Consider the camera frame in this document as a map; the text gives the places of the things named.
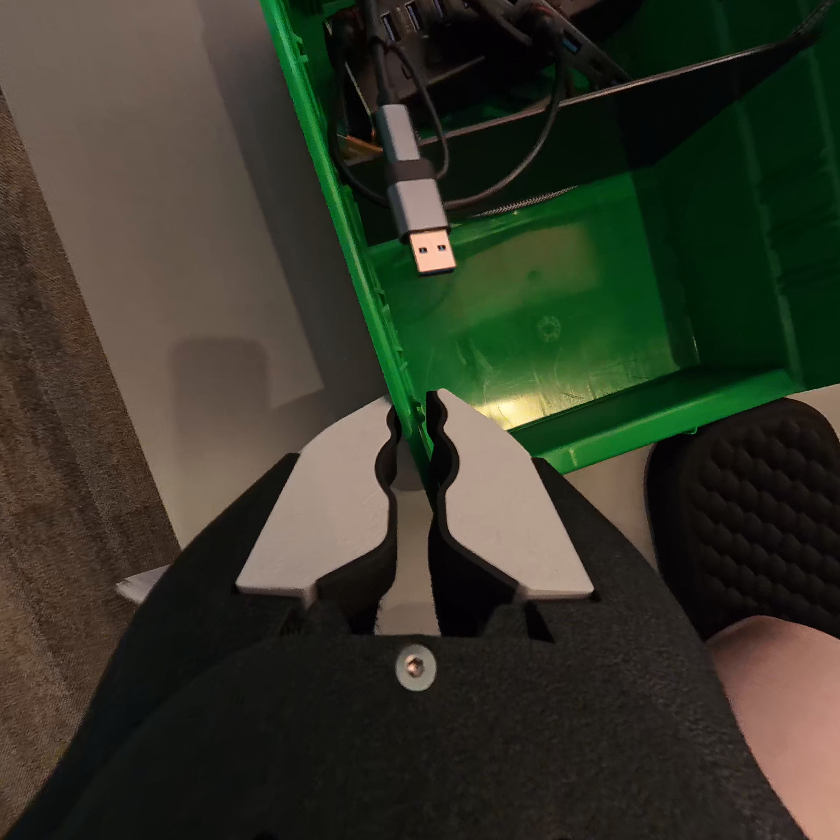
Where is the person's right forearm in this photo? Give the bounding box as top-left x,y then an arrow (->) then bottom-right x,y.
705,613 -> 840,840

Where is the black cable with grey plug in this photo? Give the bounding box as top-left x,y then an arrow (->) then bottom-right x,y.
362,0 -> 439,181

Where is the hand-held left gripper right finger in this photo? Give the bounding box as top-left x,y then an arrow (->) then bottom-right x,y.
425,388 -> 595,637

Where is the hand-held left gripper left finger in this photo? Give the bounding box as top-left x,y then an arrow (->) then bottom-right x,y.
235,395 -> 403,635

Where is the green plastic bin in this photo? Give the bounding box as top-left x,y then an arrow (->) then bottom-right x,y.
259,0 -> 840,476

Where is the black usb hub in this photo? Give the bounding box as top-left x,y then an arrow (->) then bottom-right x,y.
357,0 -> 487,83

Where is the thin black cable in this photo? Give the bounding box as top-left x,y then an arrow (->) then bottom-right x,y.
331,36 -> 578,214

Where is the black flat panel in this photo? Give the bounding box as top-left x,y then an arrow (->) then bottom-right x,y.
420,26 -> 824,173

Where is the grey usb adapter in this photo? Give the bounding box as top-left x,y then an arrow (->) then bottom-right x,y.
386,176 -> 459,278

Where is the grey braided cable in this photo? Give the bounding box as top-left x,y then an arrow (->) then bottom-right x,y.
453,185 -> 581,221

